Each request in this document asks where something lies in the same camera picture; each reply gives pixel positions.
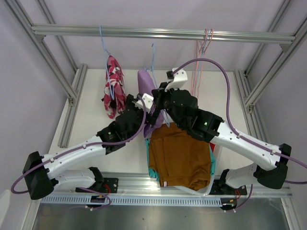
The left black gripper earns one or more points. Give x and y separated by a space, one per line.
131 103

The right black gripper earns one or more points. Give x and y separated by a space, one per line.
159 94

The blue wire hanger lilac trousers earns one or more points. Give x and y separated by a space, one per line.
151 69

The blue wire hanger floral trousers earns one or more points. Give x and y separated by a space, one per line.
106 56

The blue wire hanger teal trousers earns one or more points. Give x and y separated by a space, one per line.
202 45

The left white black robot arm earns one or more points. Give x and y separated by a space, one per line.
43 174

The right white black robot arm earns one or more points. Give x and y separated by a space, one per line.
268 169

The pink floral trousers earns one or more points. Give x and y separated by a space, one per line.
117 105

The white plastic basket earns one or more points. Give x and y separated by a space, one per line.
206 190

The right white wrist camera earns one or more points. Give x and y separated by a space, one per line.
177 78

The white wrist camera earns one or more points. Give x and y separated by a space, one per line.
177 78
145 101

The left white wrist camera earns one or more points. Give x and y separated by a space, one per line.
145 101

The aluminium frame left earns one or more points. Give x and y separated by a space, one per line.
72 91

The aluminium frame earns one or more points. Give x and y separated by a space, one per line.
72 91
270 59

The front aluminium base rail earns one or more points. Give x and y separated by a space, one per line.
140 184

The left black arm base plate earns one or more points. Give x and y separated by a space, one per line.
106 186

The aluminium frame right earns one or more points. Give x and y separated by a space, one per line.
270 59

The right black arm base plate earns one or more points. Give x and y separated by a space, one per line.
219 188

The white slotted cable duct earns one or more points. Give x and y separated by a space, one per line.
88 199

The aluminium hanging rail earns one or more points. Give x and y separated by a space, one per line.
154 33

